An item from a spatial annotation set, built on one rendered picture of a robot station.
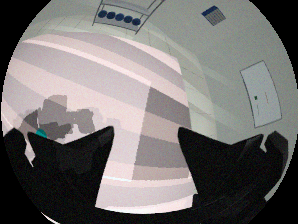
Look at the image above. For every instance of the cyan circle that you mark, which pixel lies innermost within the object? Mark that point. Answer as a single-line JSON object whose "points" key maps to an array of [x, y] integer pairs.
{"points": [[41, 133]]}

